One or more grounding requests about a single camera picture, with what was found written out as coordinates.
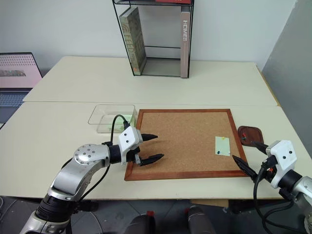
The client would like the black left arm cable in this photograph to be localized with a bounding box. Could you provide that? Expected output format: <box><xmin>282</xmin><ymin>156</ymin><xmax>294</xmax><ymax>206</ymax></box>
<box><xmin>73</xmin><ymin>114</ymin><xmax>130</xmax><ymax>203</ymax></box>

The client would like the grey partition panel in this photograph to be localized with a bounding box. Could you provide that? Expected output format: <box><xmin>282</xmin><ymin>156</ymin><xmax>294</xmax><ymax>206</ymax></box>
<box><xmin>260</xmin><ymin>6</ymin><xmax>312</xmax><ymax>147</ymax></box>

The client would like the red book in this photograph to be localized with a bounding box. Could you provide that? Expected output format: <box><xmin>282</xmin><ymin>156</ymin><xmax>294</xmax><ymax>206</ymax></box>
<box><xmin>155</xmin><ymin>0</ymin><xmax>192</xmax><ymax>4</ymax></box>

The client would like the wood-framed cork board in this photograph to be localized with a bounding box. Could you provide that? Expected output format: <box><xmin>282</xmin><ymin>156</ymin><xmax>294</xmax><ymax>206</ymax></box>
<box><xmin>124</xmin><ymin>108</ymin><xmax>249</xmax><ymax>181</ymax></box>

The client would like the dark rounded shape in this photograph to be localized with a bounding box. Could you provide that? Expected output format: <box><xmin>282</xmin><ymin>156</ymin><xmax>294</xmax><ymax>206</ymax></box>
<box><xmin>185</xmin><ymin>205</ymin><xmax>216</xmax><ymax>234</ymax></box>
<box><xmin>129</xmin><ymin>211</ymin><xmax>157</xmax><ymax>234</ymax></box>

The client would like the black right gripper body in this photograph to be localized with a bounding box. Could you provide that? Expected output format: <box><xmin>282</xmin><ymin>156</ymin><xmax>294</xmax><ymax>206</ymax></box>
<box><xmin>253</xmin><ymin>145</ymin><xmax>279</xmax><ymax>184</ymax></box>

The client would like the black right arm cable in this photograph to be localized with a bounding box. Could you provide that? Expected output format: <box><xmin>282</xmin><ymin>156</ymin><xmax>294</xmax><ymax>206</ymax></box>
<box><xmin>253</xmin><ymin>157</ymin><xmax>293</xmax><ymax>234</ymax></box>

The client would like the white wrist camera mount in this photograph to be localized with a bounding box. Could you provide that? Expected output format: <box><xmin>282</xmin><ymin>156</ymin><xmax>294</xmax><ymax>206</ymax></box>
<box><xmin>118</xmin><ymin>126</ymin><xmax>143</xmax><ymax>166</ymax></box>
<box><xmin>266</xmin><ymin>140</ymin><xmax>298</xmax><ymax>190</ymax></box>

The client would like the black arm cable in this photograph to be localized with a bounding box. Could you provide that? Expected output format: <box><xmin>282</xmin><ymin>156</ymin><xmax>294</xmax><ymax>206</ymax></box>
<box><xmin>253</xmin><ymin>157</ymin><xmax>293</xmax><ymax>234</ymax></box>
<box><xmin>73</xmin><ymin>114</ymin><xmax>130</xmax><ymax>203</ymax></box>

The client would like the open grey laptop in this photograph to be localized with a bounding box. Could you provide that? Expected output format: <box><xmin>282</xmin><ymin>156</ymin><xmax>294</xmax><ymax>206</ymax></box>
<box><xmin>0</xmin><ymin>52</ymin><xmax>43</xmax><ymax>125</ymax></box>

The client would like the black wire shelf rack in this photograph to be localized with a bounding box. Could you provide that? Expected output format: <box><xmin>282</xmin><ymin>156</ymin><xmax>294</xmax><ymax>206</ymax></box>
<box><xmin>112</xmin><ymin>0</ymin><xmax>195</xmax><ymax>78</ymax></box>

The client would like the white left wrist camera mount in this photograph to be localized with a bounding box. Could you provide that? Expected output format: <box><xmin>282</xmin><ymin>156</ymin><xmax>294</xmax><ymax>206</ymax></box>
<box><xmin>118</xmin><ymin>126</ymin><xmax>143</xmax><ymax>166</ymax></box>

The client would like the dark brown wooden tray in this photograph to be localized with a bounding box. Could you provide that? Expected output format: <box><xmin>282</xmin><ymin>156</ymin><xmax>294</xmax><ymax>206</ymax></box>
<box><xmin>237</xmin><ymin>125</ymin><xmax>264</xmax><ymax>147</ymax></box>

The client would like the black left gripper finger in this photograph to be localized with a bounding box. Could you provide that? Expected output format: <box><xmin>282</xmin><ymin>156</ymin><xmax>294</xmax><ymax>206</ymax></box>
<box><xmin>139</xmin><ymin>154</ymin><xmax>165</xmax><ymax>167</ymax></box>
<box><xmin>142</xmin><ymin>133</ymin><xmax>159</xmax><ymax>143</ymax></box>

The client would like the pale green paper note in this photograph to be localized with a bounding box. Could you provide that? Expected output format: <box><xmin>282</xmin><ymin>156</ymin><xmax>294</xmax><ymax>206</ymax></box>
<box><xmin>214</xmin><ymin>136</ymin><xmax>232</xmax><ymax>156</ymax></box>

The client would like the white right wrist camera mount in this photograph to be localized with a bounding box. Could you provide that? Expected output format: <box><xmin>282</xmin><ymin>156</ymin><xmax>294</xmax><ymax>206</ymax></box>
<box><xmin>266</xmin><ymin>140</ymin><xmax>298</xmax><ymax>190</ymax></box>

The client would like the clear plastic box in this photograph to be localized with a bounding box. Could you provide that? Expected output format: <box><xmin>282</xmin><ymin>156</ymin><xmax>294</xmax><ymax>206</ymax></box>
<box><xmin>88</xmin><ymin>104</ymin><xmax>137</xmax><ymax>134</ymax></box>

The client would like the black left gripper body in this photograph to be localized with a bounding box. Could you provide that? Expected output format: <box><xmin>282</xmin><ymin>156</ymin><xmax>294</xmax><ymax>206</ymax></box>
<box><xmin>125</xmin><ymin>130</ymin><xmax>145</xmax><ymax>167</ymax></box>

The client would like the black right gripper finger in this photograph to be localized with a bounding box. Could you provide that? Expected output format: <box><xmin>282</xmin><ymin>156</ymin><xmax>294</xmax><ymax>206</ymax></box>
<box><xmin>232</xmin><ymin>155</ymin><xmax>258</xmax><ymax>181</ymax></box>
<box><xmin>250</xmin><ymin>140</ymin><xmax>269</xmax><ymax>155</ymax></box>

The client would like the green patterned book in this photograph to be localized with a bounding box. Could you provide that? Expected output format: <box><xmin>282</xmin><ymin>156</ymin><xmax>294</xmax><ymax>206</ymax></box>
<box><xmin>119</xmin><ymin>6</ymin><xmax>147</xmax><ymax>75</ymax></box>

